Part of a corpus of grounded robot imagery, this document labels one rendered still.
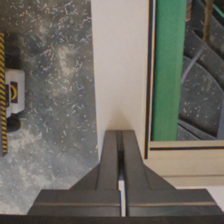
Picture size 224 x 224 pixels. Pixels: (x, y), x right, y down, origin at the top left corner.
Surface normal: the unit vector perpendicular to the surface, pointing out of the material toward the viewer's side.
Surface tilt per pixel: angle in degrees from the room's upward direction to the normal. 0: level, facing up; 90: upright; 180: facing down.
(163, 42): 0
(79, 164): 0
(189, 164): 90
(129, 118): 0
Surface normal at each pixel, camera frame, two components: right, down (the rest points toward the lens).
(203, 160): -0.02, -0.96
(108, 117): -0.03, 0.27
